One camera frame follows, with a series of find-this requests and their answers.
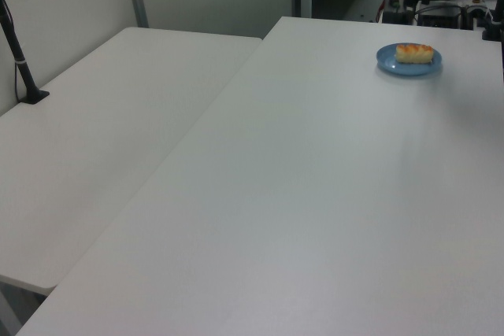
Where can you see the bread with orange topping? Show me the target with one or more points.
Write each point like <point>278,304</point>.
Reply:
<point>413,54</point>

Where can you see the blue round plate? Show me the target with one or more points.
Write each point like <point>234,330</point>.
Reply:
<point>388,63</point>

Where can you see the white side table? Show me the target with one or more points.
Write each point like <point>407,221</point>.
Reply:
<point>110,127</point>

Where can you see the small black device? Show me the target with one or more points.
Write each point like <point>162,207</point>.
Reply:
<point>397,17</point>

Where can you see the black electronics box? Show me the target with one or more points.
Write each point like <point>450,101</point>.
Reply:
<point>441,19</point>

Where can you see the black clamp pole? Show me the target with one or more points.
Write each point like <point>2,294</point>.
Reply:
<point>497,17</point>

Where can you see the black camera pole with base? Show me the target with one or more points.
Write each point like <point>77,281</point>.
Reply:
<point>21,64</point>

